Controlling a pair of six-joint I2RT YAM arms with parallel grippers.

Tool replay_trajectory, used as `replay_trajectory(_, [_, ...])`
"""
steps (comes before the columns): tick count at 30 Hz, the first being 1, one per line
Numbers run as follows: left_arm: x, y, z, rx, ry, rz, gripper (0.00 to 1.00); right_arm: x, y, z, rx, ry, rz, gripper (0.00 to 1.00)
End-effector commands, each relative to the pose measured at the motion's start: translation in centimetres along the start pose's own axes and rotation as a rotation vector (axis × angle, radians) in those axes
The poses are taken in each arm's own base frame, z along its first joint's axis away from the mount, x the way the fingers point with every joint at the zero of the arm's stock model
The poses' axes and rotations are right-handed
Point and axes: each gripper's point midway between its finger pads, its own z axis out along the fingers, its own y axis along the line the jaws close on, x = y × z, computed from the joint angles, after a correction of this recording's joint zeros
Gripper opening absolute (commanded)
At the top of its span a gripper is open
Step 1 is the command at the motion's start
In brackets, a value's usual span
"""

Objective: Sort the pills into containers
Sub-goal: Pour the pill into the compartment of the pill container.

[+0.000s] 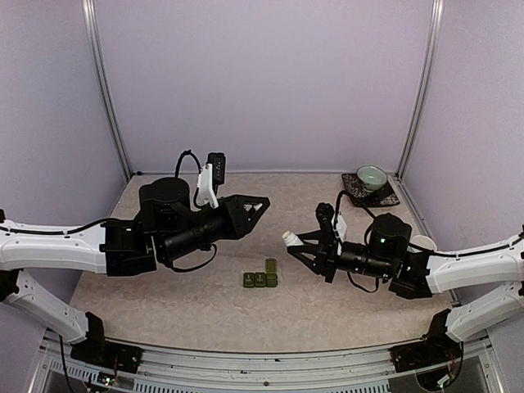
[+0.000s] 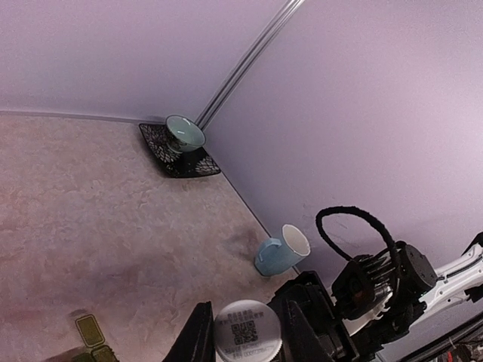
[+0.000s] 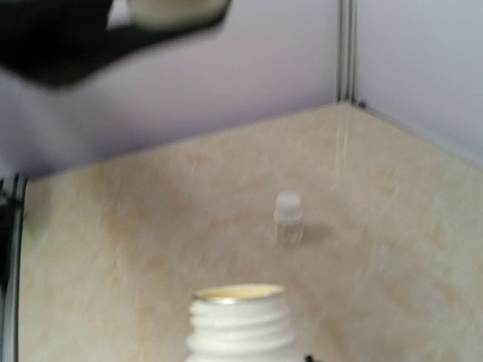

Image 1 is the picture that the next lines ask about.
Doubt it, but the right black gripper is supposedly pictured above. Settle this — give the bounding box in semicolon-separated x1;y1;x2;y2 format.
287;229;394;284

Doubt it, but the white pill bottle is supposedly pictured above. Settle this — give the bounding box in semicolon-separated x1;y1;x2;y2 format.
282;231;304;247

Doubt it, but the green pill organizer box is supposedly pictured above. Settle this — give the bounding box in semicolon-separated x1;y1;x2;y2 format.
242;258;278;288

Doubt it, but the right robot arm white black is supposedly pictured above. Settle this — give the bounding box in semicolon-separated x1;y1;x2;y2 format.
282;203;523;364

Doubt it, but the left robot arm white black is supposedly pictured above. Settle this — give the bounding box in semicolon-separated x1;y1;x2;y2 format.
1;152;270;364

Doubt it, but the black patterned tray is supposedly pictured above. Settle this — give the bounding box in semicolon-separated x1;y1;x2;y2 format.
341;174;400;208

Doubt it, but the pale green bowl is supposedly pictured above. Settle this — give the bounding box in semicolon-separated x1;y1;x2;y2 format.
356;165;387;192

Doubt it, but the light blue mug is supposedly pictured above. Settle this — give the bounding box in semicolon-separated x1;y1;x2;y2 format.
410;234;437;251

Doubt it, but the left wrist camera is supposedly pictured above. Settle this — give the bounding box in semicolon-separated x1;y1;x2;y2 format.
207;152;226;186

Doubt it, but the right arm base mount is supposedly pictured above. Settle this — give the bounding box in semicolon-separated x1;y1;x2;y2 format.
390;341;463;373

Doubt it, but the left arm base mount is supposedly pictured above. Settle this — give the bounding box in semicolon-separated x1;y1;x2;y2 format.
70;340;142;373

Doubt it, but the left aluminium frame post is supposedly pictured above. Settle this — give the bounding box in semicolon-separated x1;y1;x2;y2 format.
82;0;133;182

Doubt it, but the aluminium frame post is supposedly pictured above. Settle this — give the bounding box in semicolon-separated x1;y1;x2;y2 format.
82;0;133;182
395;0;445;182

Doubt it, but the front aluminium rail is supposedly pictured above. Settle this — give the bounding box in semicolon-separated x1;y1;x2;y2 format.
28;339;504;393

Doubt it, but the right aluminium frame post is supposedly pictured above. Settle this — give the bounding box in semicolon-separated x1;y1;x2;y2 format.
395;0;445;182

